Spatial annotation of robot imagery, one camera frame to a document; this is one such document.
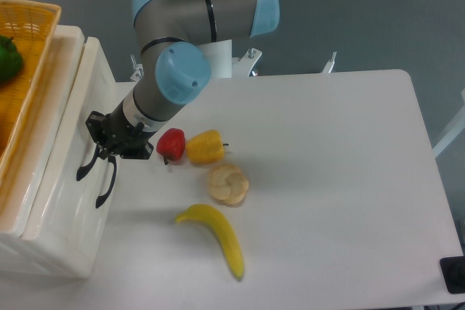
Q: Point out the white table frame bracket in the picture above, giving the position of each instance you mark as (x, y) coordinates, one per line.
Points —
(328, 68)

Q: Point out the white drawer cabinet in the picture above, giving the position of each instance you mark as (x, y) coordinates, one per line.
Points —
(52, 255)

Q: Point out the green bell pepper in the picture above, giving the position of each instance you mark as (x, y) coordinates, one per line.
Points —
(11, 59)

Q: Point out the white top drawer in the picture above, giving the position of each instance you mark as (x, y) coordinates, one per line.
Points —
(65, 206)

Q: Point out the yellow bell pepper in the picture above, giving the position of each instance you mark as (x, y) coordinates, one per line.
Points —
(206, 147)

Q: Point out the orange woven basket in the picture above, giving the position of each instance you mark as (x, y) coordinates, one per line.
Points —
(31, 24)

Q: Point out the red bell pepper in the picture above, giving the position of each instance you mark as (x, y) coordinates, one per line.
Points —
(171, 145)

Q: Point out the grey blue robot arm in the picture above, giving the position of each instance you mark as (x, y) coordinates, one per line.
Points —
(170, 34)

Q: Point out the black lower drawer handle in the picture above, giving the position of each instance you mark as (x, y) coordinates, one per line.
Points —
(108, 182)

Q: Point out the yellow banana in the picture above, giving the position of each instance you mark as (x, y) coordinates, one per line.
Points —
(214, 220)

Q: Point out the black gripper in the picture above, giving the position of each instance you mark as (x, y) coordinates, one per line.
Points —
(122, 138)

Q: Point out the black device at edge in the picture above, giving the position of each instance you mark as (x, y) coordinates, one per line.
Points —
(453, 273)

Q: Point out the round pale bread roll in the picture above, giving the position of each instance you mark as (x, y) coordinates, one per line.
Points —
(227, 184)

